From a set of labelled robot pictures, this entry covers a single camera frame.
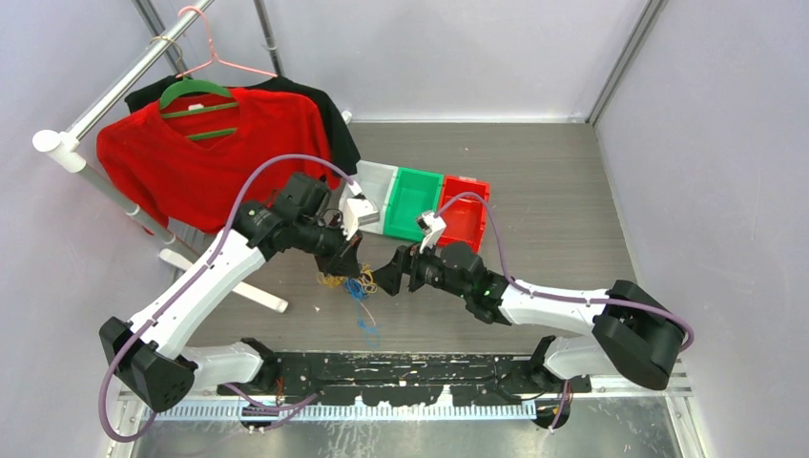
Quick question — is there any red plastic bin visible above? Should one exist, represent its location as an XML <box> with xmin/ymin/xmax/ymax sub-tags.
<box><xmin>437</xmin><ymin>176</ymin><xmax>490</xmax><ymax>253</ymax></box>

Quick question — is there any green clothes hanger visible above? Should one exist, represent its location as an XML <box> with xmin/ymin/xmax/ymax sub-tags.
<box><xmin>158</xmin><ymin>77</ymin><xmax>239</xmax><ymax>119</ymax></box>

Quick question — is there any black t-shirt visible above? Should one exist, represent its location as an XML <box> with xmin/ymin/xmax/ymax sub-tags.
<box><xmin>124</xmin><ymin>75</ymin><xmax>361</xmax><ymax>176</ymax></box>

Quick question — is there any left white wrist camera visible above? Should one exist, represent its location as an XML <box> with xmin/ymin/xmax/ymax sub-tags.
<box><xmin>339</xmin><ymin>194</ymin><xmax>381</xmax><ymax>239</ymax></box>

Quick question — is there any red t-shirt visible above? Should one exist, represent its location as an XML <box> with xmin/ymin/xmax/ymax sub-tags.
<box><xmin>96</xmin><ymin>89</ymin><xmax>332</xmax><ymax>233</ymax></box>

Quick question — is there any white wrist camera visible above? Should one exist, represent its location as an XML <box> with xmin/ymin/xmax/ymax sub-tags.
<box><xmin>339</xmin><ymin>194</ymin><xmax>381</xmax><ymax>239</ymax></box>
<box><xmin>416</xmin><ymin>211</ymin><xmax>446</xmax><ymax>253</ymax></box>

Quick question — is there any pink wire hanger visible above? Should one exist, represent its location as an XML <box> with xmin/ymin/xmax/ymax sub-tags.
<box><xmin>176</xmin><ymin>6</ymin><xmax>278</xmax><ymax>77</ymax></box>

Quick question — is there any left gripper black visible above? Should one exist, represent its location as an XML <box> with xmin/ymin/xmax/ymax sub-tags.
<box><xmin>294</xmin><ymin>213</ymin><xmax>363</xmax><ymax>278</ymax></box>

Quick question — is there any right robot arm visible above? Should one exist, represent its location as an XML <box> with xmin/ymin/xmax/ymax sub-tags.
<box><xmin>373</xmin><ymin>242</ymin><xmax>690</xmax><ymax>392</ymax></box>

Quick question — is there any cable bundle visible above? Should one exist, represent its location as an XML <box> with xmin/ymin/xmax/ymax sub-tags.
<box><xmin>316</xmin><ymin>263</ymin><xmax>379</xmax><ymax>299</ymax></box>

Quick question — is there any white plastic bin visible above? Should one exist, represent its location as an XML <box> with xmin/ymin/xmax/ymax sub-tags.
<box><xmin>353</xmin><ymin>160</ymin><xmax>399</xmax><ymax>235</ymax></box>

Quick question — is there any white slotted cable duct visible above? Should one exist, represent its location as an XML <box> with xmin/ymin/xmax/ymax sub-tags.
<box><xmin>156</xmin><ymin>401</ymin><xmax>536</xmax><ymax>422</ymax></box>

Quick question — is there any white clothes rack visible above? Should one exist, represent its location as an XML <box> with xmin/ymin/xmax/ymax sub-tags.
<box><xmin>31</xmin><ymin>0</ymin><xmax>290</xmax><ymax>314</ymax></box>

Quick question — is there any green plastic bin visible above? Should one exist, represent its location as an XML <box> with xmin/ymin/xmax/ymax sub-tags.
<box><xmin>383</xmin><ymin>167</ymin><xmax>445</xmax><ymax>241</ymax></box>

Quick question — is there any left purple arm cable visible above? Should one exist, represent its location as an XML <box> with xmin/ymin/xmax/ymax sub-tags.
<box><xmin>97</xmin><ymin>153</ymin><xmax>361</xmax><ymax>444</ymax></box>

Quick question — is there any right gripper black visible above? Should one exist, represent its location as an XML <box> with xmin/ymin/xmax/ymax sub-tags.
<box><xmin>369</xmin><ymin>232</ymin><xmax>470</xmax><ymax>300</ymax></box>

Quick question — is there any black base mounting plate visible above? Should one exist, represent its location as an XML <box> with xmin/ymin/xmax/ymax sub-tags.
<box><xmin>238</xmin><ymin>352</ymin><xmax>562</xmax><ymax>407</ymax></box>

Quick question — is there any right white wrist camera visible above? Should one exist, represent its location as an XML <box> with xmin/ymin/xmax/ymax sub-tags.
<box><xmin>416</xmin><ymin>211</ymin><xmax>446</xmax><ymax>253</ymax></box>

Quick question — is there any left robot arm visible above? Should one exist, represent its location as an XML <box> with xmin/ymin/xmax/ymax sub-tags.
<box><xmin>99</xmin><ymin>173</ymin><xmax>379</xmax><ymax>412</ymax></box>

